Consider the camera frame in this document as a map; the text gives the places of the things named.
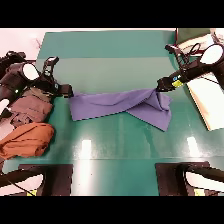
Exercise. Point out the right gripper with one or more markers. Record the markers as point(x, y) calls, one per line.
point(164, 84)

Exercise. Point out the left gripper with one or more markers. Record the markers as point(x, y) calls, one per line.
point(64, 90)

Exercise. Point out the purple T-shirt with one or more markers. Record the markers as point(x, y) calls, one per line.
point(110, 104)

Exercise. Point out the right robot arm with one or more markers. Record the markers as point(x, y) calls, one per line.
point(209, 63)

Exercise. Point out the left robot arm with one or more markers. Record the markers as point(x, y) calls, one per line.
point(17, 77)

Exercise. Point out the grey-brown garment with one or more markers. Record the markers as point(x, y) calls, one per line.
point(33, 106)

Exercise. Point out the white folded garment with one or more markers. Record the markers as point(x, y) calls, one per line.
point(208, 100)

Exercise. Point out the dark green garment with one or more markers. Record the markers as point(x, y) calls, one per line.
point(191, 33)

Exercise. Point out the orange garment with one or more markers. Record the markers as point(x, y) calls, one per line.
point(26, 140)

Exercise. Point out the black garment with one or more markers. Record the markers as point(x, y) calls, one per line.
point(10, 59)

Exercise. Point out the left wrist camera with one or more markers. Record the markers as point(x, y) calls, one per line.
point(50, 66)

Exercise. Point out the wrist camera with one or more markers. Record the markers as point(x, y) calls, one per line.
point(174, 50)
point(50, 66)

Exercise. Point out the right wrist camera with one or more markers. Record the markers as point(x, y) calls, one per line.
point(174, 50)

